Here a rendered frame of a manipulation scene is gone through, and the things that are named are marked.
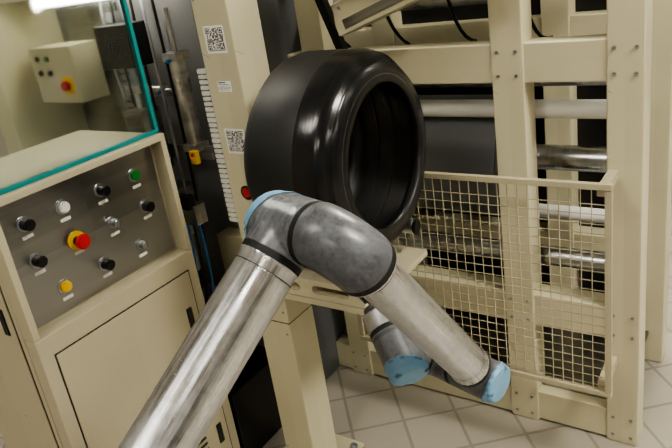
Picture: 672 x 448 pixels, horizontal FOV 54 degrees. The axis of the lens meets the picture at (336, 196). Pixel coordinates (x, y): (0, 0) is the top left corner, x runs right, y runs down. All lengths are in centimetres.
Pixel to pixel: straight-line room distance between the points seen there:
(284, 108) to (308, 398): 107
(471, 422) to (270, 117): 147
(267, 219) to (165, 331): 99
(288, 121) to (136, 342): 81
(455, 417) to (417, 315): 146
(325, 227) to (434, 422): 166
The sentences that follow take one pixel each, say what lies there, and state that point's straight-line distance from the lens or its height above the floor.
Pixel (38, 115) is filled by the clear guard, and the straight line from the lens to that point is 177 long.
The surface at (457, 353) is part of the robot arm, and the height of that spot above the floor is 92.
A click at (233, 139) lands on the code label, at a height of 123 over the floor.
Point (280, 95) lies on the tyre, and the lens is 163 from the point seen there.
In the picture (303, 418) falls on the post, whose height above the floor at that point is 25.
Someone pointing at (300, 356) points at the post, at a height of 48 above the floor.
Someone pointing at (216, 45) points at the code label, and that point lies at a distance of 187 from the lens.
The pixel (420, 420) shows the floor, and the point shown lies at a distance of 264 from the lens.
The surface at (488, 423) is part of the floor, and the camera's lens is 261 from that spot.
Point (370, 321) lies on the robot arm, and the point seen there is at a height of 91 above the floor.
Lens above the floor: 169
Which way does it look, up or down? 20 degrees down
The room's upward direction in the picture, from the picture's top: 9 degrees counter-clockwise
